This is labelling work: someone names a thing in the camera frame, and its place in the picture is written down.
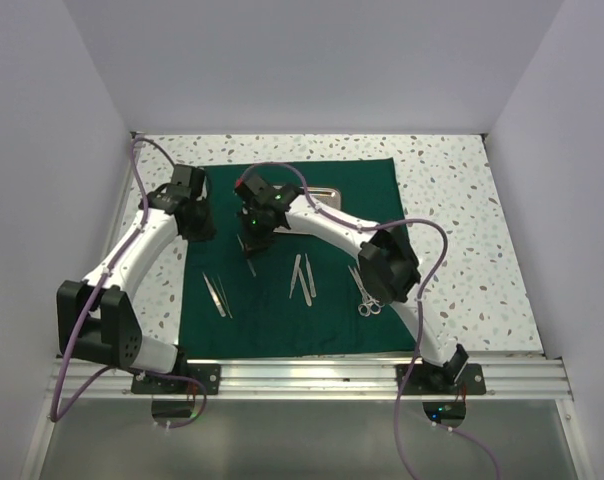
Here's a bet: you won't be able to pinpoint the steel forceps with ring handles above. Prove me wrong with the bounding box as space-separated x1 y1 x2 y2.
346 265 378 317

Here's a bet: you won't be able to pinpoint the dark green surgical cloth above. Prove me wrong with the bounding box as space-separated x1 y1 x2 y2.
179 165 414 359

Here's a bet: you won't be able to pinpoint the aluminium extrusion rail frame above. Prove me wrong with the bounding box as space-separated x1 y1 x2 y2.
21 130 583 480

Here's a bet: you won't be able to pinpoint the steel scalpel handle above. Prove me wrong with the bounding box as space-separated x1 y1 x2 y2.
288 254 312 307
305 253 317 298

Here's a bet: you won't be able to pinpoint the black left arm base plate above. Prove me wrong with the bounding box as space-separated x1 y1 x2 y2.
131 363 222 395

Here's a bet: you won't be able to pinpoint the stainless steel instrument tray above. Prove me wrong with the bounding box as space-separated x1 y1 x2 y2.
274 186 342 235

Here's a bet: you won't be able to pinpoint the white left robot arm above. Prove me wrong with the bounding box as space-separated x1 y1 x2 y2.
56 164 216 393

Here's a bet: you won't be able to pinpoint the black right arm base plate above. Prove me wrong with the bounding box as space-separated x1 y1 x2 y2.
402 363 487 396

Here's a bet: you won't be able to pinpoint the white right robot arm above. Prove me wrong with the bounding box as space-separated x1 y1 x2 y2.
234 172 468 393

